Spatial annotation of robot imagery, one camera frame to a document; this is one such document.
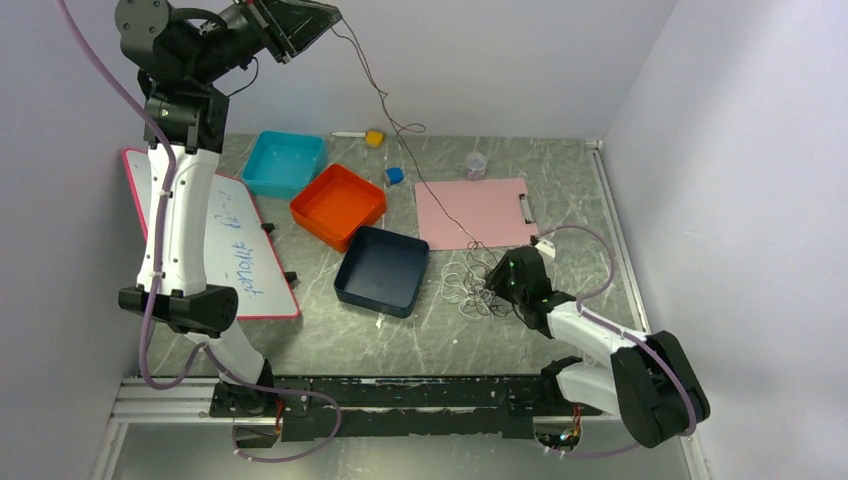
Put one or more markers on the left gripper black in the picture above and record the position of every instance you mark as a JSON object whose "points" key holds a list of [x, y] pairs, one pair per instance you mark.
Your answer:
{"points": [[289, 26]]}

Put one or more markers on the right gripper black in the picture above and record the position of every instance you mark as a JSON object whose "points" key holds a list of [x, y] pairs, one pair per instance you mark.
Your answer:
{"points": [[498, 278]]}

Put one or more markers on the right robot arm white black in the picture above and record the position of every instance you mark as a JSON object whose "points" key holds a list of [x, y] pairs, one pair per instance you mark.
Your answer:
{"points": [[646, 380]]}

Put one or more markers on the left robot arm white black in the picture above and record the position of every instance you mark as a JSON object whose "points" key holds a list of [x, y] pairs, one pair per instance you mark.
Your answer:
{"points": [[180, 53]]}

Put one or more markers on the pink clipboard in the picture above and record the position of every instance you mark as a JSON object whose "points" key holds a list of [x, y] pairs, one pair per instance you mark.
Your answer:
{"points": [[452, 214]]}

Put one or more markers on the small clear plastic cup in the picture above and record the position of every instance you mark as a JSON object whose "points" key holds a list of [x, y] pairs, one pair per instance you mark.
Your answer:
{"points": [[475, 166]]}

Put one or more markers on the dark blue plastic tray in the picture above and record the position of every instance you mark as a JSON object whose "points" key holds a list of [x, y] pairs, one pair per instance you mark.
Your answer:
{"points": [[382, 271]]}

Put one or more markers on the yellow cube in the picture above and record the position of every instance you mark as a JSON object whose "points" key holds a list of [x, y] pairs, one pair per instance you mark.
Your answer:
{"points": [[374, 138]]}

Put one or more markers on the teal plastic tray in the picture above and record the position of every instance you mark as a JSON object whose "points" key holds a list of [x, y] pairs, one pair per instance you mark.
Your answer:
{"points": [[282, 164]]}

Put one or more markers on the blue cube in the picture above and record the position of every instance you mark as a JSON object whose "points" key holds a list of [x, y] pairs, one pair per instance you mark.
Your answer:
{"points": [[393, 176]]}

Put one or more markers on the orange plastic tray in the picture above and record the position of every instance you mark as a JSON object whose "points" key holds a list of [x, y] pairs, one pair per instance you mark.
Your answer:
{"points": [[336, 204]]}

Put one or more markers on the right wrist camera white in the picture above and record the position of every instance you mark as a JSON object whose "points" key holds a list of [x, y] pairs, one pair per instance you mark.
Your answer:
{"points": [[546, 248]]}

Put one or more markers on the whiteboard with pink frame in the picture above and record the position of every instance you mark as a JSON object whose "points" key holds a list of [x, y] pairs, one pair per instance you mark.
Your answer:
{"points": [[252, 265]]}

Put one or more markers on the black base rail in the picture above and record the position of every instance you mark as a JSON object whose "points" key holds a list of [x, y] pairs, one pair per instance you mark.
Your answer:
{"points": [[309, 408]]}

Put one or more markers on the aluminium frame rail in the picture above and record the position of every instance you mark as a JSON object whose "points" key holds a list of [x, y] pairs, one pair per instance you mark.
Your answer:
{"points": [[168, 434]]}

